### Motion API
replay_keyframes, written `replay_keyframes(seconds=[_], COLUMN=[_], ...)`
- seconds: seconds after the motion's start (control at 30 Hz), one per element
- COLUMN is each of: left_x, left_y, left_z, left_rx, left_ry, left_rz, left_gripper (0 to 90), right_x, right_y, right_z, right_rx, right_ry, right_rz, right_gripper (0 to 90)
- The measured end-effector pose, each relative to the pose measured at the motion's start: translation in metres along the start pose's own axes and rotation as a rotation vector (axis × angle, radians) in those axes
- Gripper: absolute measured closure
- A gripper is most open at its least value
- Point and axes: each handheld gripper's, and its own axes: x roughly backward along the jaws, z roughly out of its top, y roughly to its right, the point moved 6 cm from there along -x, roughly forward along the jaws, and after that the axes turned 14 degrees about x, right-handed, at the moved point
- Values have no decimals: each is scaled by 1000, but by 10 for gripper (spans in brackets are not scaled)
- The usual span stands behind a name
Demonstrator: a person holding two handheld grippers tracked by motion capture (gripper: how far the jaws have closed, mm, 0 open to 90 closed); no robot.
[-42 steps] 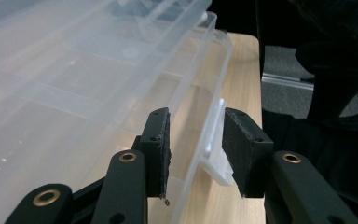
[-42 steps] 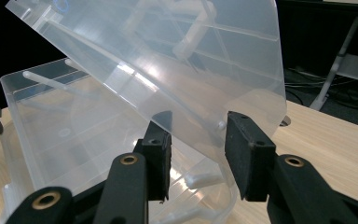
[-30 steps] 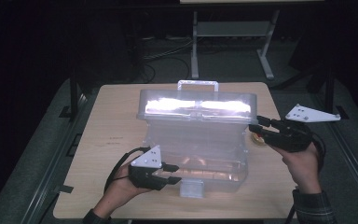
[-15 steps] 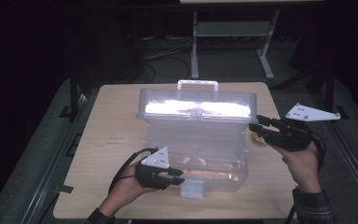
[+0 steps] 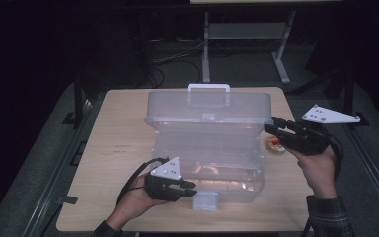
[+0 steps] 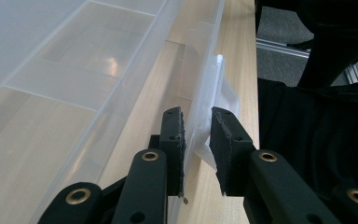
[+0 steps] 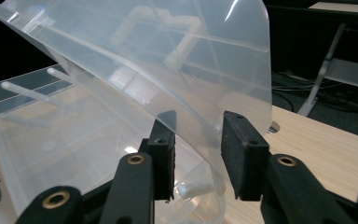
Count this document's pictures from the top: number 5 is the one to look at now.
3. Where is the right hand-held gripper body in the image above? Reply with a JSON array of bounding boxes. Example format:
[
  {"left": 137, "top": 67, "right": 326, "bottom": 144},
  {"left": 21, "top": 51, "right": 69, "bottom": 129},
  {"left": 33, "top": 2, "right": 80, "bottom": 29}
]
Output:
[{"left": 277, "top": 104, "right": 361, "bottom": 156}]

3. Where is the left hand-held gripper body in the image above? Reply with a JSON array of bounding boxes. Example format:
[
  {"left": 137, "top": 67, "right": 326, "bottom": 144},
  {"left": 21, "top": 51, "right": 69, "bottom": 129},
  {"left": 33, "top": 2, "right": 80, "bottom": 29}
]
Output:
[{"left": 144, "top": 156, "right": 183, "bottom": 201}]

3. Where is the clear plastic storage box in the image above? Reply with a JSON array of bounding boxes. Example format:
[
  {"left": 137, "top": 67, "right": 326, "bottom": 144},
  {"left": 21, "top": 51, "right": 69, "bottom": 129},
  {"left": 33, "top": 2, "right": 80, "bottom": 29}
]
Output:
[{"left": 144, "top": 83, "right": 274, "bottom": 211}]

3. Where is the person's left hand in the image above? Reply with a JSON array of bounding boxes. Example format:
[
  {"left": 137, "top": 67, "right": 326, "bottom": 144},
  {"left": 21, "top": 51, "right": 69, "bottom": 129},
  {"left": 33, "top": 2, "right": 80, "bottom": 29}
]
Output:
[{"left": 107, "top": 174, "right": 169, "bottom": 230}]

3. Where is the person's right hand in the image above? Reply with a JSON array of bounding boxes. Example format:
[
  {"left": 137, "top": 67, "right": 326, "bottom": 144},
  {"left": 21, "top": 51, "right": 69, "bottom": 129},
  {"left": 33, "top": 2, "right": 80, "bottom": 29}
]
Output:
[{"left": 287, "top": 147, "right": 339, "bottom": 199}]

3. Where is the black tape strip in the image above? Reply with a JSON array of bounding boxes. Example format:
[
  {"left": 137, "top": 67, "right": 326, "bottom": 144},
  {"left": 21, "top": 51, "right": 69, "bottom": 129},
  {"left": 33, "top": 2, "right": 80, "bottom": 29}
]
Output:
[{"left": 57, "top": 196, "right": 79, "bottom": 205}]

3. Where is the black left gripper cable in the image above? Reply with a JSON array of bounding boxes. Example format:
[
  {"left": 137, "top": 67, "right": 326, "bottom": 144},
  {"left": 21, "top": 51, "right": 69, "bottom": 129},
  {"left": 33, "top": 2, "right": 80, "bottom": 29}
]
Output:
[{"left": 115, "top": 157, "right": 171, "bottom": 206}]

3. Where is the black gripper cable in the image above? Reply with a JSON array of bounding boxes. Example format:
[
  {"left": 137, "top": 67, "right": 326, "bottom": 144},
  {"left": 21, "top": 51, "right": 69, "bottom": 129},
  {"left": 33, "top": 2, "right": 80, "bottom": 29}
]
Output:
[
  {"left": 329, "top": 133, "right": 345, "bottom": 182},
  {"left": 115, "top": 157, "right": 171, "bottom": 206}
]

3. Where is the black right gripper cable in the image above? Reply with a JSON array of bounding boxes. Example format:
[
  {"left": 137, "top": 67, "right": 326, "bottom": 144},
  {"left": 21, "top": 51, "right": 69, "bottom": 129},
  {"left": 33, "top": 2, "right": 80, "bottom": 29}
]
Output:
[{"left": 329, "top": 133, "right": 345, "bottom": 182}]

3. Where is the black upright post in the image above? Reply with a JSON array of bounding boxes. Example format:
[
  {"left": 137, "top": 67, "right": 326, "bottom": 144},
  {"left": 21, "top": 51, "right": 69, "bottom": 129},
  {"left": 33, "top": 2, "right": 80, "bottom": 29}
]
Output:
[
  {"left": 343, "top": 70, "right": 356, "bottom": 130},
  {"left": 73, "top": 73, "right": 84, "bottom": 128}
]

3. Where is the aluminium rail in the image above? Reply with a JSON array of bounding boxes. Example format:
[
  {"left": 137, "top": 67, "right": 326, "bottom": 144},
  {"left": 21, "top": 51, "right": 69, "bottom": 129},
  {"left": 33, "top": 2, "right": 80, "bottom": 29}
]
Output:
[
  {"left": 329, "top": 98, "right": 379, "bottom": 229},
  {"left": 22, "top": 98, "right": 96, "bottom": 237}
]

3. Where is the white metal table frame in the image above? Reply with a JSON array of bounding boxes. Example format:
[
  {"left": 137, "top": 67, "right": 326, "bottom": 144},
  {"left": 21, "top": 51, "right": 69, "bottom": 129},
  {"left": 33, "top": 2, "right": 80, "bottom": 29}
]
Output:
[{"left": 201, "top": 9, "right": 297, "bottom": 86}]

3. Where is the bundle of floor cables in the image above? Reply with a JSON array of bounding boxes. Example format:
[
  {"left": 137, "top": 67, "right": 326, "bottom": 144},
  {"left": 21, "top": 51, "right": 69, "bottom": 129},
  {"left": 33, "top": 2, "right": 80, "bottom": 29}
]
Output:
[{"left": 146, "top": 37, "right": 209, "bottom": 89}]

